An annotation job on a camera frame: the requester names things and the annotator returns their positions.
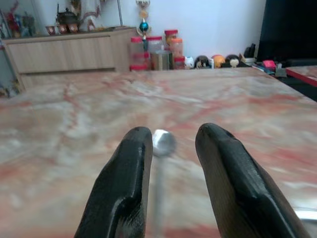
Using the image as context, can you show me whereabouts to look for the trophy with blue ball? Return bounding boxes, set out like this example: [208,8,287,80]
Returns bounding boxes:
[135,0,152,52]

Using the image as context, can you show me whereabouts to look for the steel canister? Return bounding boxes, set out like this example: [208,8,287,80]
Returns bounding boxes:
[151,50,173,71]

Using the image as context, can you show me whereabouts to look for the metal spoon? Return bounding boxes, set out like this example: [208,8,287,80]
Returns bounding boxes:
[148,128,178,238]

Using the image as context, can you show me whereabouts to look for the wide clear red-lid jar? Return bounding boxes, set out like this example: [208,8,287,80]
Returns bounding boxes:
[146,36,165,53]

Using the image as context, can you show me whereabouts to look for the light wooden sideboard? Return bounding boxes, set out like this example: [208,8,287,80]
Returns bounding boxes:
[2,26,138,90]

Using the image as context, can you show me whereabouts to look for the black television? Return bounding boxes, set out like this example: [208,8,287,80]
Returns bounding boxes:
[256,0,317,63]

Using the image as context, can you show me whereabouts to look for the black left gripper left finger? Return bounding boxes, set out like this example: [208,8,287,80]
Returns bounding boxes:
[74,126,154,238]

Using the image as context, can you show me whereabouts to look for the orange-lid plastic jar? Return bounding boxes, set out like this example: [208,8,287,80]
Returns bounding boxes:
[170,38,184,59]

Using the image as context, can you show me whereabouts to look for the small red-lid jar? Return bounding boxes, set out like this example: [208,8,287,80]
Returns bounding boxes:
[174,57,186,70]

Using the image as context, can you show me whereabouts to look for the black teapot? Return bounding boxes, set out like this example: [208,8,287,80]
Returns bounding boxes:
[56,7,83,26]

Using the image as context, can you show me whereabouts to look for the red-lid jar yellow contents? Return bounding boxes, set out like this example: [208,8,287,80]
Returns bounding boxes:
[164,29,179,46]

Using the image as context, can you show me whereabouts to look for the orange round figurine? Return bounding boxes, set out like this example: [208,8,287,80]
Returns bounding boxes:
[212,55,226,69]

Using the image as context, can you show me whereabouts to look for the marble-pattern folding table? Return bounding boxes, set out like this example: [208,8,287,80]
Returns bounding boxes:
[0,66,317,238]
[285,65,317,88]

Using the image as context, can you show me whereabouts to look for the small pink box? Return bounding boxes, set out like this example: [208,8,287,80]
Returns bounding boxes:
[262,59,276,70]

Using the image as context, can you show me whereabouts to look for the low red-lid jar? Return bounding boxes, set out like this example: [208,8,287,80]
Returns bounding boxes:
[129,63,149,72]

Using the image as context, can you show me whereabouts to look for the tall clear red-lid jar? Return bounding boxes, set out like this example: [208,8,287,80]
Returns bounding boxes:
[130,37,145,66]

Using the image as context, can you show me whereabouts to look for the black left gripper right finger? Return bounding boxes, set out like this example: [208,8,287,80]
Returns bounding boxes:
[195,123,312,238]

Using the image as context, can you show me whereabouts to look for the white and red statue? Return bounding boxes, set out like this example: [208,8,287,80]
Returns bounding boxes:
[82,0,103,32]

